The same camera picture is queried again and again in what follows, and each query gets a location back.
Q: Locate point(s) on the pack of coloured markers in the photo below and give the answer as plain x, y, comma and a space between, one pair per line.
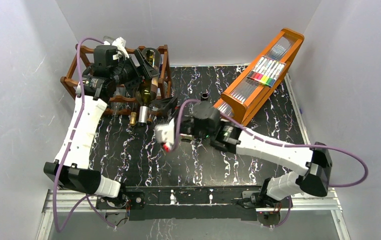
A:
266, 71

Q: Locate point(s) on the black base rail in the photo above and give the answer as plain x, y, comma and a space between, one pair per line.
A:
195, 202

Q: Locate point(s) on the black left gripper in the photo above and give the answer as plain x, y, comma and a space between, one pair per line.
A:
138, 77

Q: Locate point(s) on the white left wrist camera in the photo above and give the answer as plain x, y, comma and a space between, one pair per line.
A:
120, 44

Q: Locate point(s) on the dark green wine bottle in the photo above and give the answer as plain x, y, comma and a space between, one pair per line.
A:
204, 96

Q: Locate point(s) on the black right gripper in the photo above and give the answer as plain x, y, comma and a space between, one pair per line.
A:
165, 105

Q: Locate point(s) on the brown wooden wine rack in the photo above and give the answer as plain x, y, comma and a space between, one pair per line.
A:
164, 83

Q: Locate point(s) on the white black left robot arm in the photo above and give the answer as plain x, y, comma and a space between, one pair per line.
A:
70, 168

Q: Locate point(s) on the gold capped bottle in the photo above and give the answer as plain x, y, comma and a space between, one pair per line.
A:
133, 115

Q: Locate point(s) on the clear whisky bottle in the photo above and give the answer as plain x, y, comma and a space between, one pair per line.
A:
108, 40

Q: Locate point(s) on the clear lower bottle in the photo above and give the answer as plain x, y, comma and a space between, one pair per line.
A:
151, 117

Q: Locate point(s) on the dark labelled wine bottle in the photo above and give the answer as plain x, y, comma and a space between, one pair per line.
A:
147, 91

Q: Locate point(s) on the orange wooden display rack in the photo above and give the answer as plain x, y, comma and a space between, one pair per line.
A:
246, 95

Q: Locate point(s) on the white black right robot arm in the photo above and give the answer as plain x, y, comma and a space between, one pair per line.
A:
310, 166

